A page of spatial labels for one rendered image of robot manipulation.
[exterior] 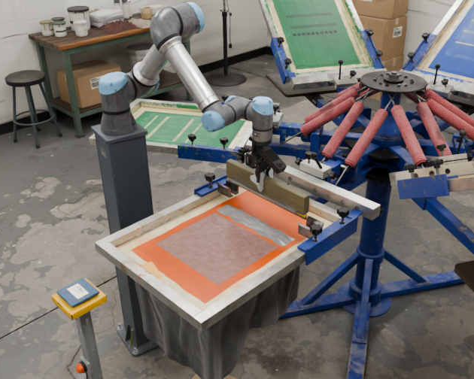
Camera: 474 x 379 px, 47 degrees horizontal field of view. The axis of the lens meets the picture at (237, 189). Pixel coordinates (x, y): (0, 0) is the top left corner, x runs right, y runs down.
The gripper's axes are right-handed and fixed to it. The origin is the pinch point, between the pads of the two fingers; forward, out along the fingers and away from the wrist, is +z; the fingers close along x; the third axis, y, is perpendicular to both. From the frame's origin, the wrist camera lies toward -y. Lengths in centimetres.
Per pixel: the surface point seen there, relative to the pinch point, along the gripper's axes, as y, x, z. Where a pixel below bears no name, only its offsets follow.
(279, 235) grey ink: -13.4, 6.4, 12.7
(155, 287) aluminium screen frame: -7, 59, 10
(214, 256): -4.7, 31.7, 13.5
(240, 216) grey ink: 6.4, 7.4, 12.8
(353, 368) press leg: -29, -34, 104
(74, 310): 6, 81, 14
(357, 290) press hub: 0, -77, 98
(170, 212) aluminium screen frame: 25.3, 27.3, 10.2
